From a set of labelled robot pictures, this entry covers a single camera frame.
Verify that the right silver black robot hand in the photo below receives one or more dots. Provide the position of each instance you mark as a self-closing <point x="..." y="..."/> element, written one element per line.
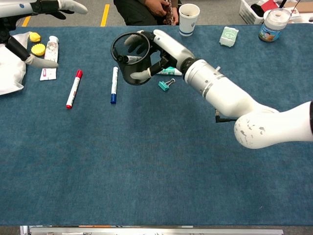
<point x="171" y="49"/>

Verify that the teal binder clip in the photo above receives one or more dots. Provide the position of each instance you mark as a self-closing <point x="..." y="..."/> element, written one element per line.
<point x="163" y="86"/>

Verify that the white paper cup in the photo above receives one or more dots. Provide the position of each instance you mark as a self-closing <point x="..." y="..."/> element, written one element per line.
<point x="188" y="22"/>

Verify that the black mesh pen holder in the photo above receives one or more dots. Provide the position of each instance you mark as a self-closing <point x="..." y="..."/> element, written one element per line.
<point x="127" y="73"/>

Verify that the seated person in dark clothes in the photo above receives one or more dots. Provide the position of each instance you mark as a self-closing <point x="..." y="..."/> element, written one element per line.
<point x="137" y="12"/>

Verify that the white plastic basket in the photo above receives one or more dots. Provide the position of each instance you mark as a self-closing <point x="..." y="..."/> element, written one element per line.
<point x="248" y="13"/>

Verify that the yellow lemon shaped toy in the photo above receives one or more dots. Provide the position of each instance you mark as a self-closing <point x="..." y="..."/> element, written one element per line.
<point x="35" y="36"/>

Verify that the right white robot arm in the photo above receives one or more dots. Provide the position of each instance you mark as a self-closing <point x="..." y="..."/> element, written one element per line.
<point x="227" y="95"/>

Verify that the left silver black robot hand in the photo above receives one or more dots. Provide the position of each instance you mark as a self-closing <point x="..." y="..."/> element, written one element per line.
<point x="14" y="8"/>

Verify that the white plastic bag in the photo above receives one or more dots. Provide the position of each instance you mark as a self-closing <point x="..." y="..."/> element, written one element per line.
<point x="11" y="73"/>

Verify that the blue felt table mat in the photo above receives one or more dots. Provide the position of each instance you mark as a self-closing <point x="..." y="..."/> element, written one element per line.
<point x="156" y="159"/>

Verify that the patterned phone in case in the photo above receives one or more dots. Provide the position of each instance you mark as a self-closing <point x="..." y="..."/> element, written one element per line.
<point x="169" y="14"/>

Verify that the black capped whiteboard marker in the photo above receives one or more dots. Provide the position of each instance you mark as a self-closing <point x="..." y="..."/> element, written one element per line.
<point x="133" y="59"/>

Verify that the cartoon label plastic jar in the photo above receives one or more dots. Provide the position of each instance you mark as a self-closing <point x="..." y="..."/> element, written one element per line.
<point x="272" y="27"/>

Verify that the green white glue stick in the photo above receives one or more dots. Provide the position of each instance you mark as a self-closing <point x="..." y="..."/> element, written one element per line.
<point x="170" y="71"/>

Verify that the blue capped whiteboard marker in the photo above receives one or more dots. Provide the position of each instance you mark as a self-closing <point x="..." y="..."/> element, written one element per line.
<point x="114" y="83"/>

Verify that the floral white cream tube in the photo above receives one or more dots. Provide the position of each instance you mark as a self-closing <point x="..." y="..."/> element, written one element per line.
<point x="52" y="49"/>

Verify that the aluminium profile rail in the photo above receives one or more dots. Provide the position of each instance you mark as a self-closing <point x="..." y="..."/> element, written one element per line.
<point x="146" y="231"/>

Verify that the yellow ridged round cap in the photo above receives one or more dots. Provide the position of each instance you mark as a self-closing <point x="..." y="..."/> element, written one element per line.
<point x="38" y="49"/>

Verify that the red capped whiteboard marker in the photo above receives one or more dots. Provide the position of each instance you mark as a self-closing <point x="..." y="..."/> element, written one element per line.
<point x="74" y="90"/>

